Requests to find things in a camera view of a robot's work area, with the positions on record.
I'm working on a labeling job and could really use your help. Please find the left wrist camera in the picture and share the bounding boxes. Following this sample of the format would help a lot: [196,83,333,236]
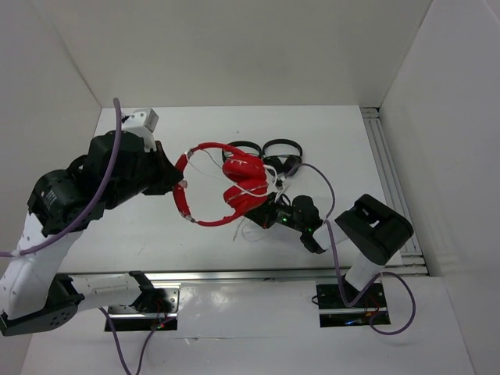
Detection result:
[122,108,159,152]

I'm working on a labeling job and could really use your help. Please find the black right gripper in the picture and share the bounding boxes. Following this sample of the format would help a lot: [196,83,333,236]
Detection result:
[245,191,306,233]

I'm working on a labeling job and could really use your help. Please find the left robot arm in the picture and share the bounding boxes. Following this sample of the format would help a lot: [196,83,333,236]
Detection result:
[1,131,183,337]

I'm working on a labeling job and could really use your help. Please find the white headphone cable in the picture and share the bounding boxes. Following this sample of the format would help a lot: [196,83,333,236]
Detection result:
[185,150,290,244]

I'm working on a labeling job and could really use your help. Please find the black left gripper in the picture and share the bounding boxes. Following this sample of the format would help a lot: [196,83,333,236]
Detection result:
[105,139,183,209]

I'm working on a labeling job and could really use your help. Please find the right black headphones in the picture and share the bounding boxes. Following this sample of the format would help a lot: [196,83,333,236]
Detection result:
[262,138,303,177]

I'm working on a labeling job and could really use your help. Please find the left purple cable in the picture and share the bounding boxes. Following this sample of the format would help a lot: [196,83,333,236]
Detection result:
[0,97,173,374]

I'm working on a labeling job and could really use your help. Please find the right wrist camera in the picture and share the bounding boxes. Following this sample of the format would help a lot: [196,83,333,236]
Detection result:
[273,176,290,202]

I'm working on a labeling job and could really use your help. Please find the aluminium rail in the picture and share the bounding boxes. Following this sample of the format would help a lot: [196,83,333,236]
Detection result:
[66,266,352,285]
[361,108,430,276]

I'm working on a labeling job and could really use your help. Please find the right side aluminium rail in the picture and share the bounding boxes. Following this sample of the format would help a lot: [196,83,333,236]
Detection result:
[361,108,430,276]

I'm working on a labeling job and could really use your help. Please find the red over-ear headphones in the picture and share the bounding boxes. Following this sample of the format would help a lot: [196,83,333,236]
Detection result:
[173,142,269,227]

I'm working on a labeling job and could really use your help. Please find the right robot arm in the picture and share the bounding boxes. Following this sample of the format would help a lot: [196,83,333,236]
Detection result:
[245,194,414,306]

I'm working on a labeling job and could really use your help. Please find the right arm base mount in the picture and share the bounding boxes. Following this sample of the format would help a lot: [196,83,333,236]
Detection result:
[311,270,391,327]

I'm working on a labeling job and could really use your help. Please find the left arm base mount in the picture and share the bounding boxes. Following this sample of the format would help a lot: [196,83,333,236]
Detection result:
[107,271,180,332]

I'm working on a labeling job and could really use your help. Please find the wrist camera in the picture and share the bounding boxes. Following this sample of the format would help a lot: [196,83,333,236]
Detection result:
[122,108,159,152]
[273,176,290,202]

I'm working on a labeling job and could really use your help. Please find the left black headphones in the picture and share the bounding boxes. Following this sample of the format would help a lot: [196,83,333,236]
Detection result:
[221,141,263,163]

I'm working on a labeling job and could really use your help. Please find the front aluminium rail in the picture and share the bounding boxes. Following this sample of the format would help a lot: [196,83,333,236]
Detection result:
[66,266,352,285]

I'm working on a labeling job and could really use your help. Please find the black headphones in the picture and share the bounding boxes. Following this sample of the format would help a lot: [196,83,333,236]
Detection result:
[262,138,303,177]
[221,141,263,163]

